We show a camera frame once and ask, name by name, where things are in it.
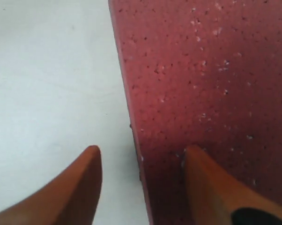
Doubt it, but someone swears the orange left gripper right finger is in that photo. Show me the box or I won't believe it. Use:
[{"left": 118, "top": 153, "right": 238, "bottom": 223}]
[{"left": 184, "top": 145, "right": 282, "bottom": 225}]

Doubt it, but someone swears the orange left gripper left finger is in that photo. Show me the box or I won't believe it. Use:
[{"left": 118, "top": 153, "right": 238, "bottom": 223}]
[{"left": 0, "top": 145, "right": 102, "bottom": 225}]

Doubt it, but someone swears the red brick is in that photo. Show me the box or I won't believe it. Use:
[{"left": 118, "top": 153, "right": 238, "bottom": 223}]
[{"left": 109, "top": 0, "right": 282, "bottom": 225}]

